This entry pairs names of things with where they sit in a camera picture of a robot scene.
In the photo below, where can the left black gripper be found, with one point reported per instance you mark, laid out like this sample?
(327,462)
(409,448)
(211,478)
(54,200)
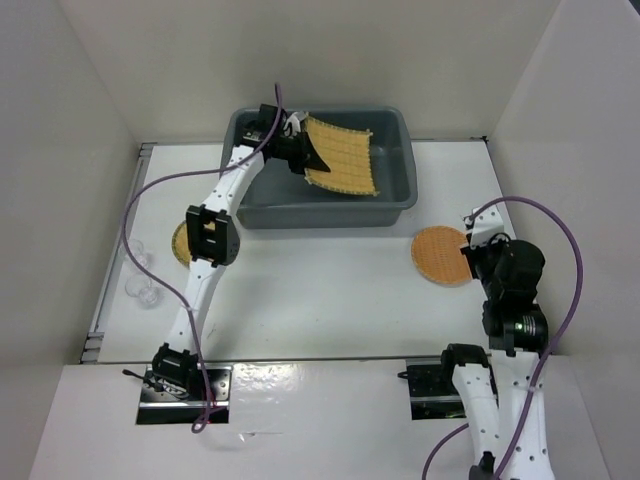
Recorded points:
(308,156)

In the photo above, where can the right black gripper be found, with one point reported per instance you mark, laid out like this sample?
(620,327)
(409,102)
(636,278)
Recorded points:
(471,252)

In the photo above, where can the square bamboo mat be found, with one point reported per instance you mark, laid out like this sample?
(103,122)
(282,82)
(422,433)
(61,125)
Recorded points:
(347,154)

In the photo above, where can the round orange woven plate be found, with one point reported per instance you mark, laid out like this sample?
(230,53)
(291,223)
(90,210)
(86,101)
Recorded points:
(436,254)

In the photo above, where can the round yellow bamboo plate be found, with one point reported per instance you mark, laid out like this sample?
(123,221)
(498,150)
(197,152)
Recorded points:
(179,245)

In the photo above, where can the clear glass cup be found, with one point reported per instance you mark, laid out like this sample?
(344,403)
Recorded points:
(141,288)
(135,252)

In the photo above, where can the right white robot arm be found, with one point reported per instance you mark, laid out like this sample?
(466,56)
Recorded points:
(502,396)

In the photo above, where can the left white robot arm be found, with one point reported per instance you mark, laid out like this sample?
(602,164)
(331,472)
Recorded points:
(213,239)

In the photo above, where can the grey plastic bin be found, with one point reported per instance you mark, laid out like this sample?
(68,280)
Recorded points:
(280,199)

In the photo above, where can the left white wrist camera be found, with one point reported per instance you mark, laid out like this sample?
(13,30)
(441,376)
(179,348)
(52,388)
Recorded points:
(294,124)

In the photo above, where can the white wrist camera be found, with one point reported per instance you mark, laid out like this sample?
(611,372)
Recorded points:
(294,124)
(481,227)

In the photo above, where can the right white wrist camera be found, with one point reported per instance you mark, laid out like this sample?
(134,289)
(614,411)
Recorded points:
(481,227)

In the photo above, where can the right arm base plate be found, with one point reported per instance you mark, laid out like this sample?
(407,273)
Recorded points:
(432,394)

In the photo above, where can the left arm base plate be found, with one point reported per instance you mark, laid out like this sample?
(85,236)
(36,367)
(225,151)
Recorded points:
(160,403)

